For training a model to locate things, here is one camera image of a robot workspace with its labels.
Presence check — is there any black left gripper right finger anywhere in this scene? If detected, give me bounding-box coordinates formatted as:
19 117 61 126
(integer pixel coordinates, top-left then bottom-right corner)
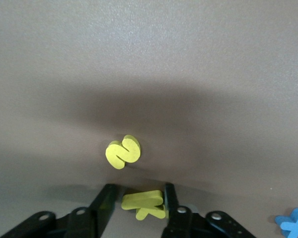
161 182 258 238

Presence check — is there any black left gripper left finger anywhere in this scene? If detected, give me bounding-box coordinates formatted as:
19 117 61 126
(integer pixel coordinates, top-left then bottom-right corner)
0 183 118 238

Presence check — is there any yellow foam letter k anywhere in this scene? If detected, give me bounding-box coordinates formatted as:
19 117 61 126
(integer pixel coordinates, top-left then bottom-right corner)
121 189 169 221

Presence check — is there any yellow foam letter s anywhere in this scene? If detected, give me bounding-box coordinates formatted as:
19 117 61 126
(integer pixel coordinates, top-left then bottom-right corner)
105 134 142 171

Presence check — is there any blue foam letter x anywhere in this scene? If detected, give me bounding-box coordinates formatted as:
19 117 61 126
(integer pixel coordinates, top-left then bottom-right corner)
274 207 298 238

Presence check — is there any brown table cover sheet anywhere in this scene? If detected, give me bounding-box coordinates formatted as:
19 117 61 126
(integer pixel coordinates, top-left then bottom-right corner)
0 0 298 238

